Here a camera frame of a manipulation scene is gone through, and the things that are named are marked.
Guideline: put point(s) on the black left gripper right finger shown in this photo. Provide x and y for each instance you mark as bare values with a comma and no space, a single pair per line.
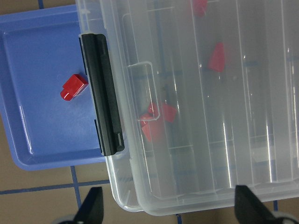
250,210

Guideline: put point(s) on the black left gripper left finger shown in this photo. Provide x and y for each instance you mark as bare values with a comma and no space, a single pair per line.
92,208

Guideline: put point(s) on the red block from tray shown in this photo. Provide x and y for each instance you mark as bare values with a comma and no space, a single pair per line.
73,87

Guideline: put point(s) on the clear plastic box lid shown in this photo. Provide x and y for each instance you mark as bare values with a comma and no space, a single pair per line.
233,116

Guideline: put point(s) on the clear plastic storage box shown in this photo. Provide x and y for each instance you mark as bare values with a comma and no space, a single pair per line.
130,182

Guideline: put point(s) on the blue plastic tray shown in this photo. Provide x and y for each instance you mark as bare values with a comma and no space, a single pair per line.
39,51

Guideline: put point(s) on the black box latch handle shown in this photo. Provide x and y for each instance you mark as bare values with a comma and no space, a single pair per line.
99,71

